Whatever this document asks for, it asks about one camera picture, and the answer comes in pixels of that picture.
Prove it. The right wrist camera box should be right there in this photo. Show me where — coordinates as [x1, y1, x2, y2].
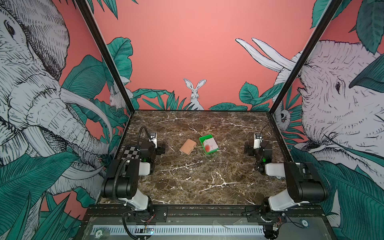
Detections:
[253, 133, 263, 149]

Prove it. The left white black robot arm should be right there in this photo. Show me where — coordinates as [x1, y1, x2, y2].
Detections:
[101, 142, 166, 223]

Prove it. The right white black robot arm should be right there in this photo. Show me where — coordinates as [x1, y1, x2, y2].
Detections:
[245, 141, 329, 223]

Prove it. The white slotted cable duct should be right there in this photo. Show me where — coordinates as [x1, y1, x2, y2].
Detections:
[91, 225, 264, 238]

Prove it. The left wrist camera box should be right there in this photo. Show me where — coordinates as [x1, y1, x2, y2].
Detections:
[150, 133, 158, 148]

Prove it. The left black frame post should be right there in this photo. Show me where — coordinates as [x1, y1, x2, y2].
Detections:
[76, 0, 135, 115]

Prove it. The black front mounting rail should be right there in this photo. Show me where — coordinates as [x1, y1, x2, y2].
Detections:
[83, 204, 327, 224]

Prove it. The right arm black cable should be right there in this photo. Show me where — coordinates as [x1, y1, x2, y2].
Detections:
[258, 124, 272, 142]

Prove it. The white red credit card stack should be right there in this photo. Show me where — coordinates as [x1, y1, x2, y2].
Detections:
[203, 138, 219, 153]

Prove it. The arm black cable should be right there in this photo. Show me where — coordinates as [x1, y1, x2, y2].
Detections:
[137, 125, 154, 148]
[258, 124, 272, 142]

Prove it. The black frame post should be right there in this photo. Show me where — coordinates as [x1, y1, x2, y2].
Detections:
[269, 0, 342, 115]
[76, 0, 135, 115]

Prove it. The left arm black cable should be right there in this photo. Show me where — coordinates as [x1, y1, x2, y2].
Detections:
[137, 125, 154, 148]

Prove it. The green plastic tray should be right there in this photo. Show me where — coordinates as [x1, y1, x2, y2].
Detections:
[199, 135, 219, 155]

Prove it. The right black frame post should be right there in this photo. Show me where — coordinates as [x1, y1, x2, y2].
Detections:
[269, 0, 342, 115]

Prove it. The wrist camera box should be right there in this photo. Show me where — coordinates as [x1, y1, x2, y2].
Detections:
[150, 133, 158, 148]
[253, 133, 263, 149]

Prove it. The black white checkerboard plate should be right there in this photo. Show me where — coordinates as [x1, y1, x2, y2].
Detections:
[122, 145, 140, 159]

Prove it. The pink leather card holder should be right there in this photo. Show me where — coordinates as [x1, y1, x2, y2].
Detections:
[180, 139, 197, 155]

